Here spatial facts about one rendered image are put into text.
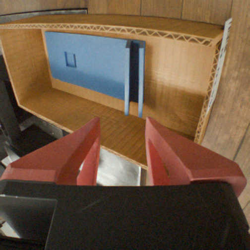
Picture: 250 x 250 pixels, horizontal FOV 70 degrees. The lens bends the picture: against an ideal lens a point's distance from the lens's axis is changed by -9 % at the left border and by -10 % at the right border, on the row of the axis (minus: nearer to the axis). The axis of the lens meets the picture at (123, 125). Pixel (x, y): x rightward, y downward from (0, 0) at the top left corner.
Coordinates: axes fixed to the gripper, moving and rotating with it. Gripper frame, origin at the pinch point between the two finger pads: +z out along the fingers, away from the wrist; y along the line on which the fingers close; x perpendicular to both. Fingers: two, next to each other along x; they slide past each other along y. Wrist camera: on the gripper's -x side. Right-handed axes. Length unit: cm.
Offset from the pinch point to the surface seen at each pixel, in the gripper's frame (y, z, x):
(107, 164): 2.4, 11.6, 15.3
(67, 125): 6.6, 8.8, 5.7
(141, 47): -1.6, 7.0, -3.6
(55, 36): 8.8, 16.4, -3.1
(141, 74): -1.6, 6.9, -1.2
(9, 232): 288, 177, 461
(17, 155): 21.3, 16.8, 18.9
